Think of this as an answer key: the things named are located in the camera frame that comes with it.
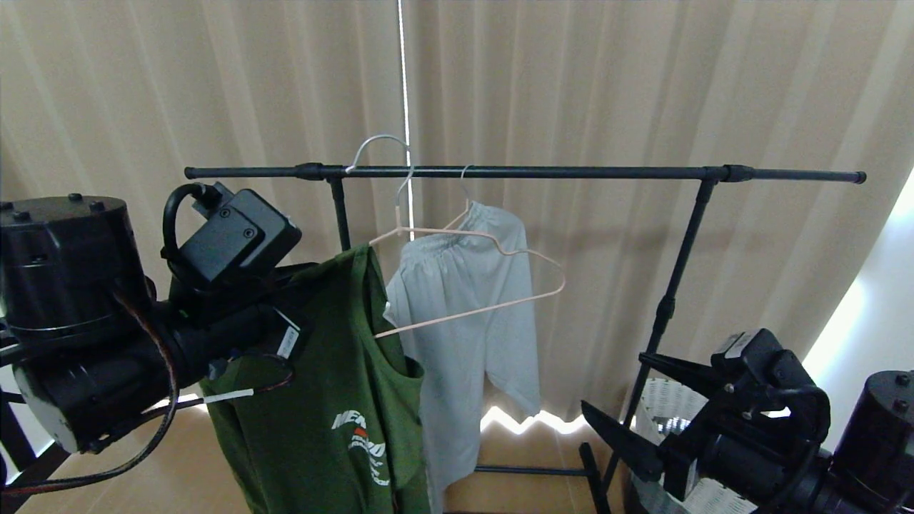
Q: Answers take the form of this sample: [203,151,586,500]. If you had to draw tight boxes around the pale grey shorts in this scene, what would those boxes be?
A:
[384,201,542,514]

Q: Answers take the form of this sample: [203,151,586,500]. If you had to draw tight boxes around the black clothes rack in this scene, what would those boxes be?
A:
[184,163,867,514]

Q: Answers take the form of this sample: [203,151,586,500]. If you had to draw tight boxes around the pink clothes hanger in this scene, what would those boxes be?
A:
[441,166,477,231]
[345,134,567,340]

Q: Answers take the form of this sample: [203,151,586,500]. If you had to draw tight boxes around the green garment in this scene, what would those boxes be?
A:
[200,244,433,514]

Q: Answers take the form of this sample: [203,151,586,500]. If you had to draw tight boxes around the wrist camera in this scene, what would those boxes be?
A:
[710,328,834,445]
[161,182,303,315]

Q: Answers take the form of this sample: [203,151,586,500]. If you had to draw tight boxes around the white laundry basket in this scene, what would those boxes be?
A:
[625,378,759,514]

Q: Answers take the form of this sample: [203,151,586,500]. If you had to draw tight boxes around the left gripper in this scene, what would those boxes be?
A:
[168,282,313,381]

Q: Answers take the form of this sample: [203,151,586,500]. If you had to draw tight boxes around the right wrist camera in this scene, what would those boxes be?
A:
[710,328,834,445]

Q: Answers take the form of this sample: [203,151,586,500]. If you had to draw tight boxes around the black cable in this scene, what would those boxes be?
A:
[768,384,835,500]
[161,183,224,266]

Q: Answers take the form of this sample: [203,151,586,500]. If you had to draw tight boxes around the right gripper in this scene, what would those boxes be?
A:
[581,352,829,513]

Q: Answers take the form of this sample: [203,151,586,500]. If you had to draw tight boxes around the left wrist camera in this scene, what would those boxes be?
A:
[161,182,303,315]

